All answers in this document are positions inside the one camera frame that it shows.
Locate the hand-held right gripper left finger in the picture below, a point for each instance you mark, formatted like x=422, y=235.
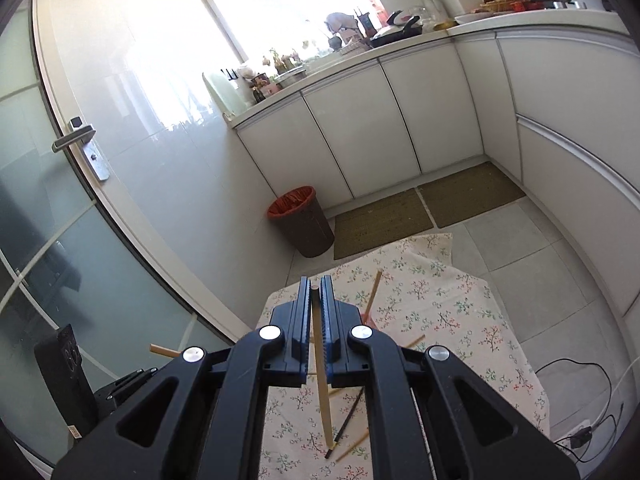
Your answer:
x=303, y=320

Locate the woven food basket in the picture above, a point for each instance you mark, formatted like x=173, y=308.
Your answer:
x=500, y=1

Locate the white plate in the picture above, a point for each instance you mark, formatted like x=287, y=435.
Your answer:
x=470, y=17

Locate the white kitchen base cabinets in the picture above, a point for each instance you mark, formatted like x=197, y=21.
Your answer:
x=440, y=110

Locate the tan wooden chopstick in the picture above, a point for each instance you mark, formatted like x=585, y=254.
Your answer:
x=372, y=292
x=322, y=400
x=162, y=350

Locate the floral tablecloth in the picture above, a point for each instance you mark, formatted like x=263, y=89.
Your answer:
x=440, y=310

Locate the black power adapter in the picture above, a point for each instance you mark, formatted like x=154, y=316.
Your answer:
x=581, y=437

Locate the black chopstick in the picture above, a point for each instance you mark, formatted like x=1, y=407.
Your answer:
x=350, y=410

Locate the red trash bag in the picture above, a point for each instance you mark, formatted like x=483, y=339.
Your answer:
x=272, y=210

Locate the dark utensil holder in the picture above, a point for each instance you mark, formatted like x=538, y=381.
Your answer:
x=365, y=22

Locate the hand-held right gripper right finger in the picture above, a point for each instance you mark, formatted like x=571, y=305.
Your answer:
x=327, y=320

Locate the white cutting board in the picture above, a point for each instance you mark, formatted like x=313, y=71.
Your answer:
x=220, y=92

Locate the olive floor mat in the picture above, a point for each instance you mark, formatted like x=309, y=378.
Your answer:
x=380, y=222
x=470, y=192

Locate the kitchen window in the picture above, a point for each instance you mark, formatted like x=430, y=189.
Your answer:
x=280, y=5

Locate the black frying pan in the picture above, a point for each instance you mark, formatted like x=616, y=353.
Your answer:
x=395, y=32

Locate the grey pink cloth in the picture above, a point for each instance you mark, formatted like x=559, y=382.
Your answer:
x=340, y=22

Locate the pile of wooden chopsticks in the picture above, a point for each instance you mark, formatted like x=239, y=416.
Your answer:
x=352, y=445

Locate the brown trash bin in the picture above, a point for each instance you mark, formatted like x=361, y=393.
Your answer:
x=305, y=232

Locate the stainless steel basin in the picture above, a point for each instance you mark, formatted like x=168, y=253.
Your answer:
x=292, y=76

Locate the frosted glass door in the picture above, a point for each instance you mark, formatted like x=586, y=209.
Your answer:
x=50, y=260

